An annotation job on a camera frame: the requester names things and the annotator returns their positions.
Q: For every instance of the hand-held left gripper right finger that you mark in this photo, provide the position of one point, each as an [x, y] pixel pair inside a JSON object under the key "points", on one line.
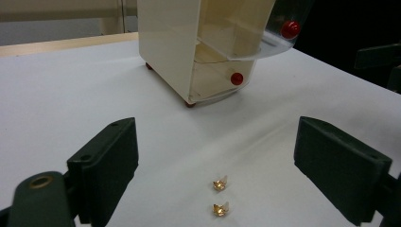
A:
{"points": [[340, 170]]}

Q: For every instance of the cream jewelry cabinet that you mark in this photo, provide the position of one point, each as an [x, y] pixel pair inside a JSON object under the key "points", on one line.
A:
{"points": [[170, 47]]}

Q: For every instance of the gold earring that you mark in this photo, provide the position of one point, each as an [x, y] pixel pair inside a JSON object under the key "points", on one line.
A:
{"points": [[219, 183], [220, 209]]}

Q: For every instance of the clear drawer with red knob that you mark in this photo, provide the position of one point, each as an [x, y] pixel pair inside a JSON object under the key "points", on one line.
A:
{"points": [[217, 83], [277, 41]]}

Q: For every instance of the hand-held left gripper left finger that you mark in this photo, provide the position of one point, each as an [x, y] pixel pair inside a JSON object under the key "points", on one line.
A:
{"points": [[105, 164]]}

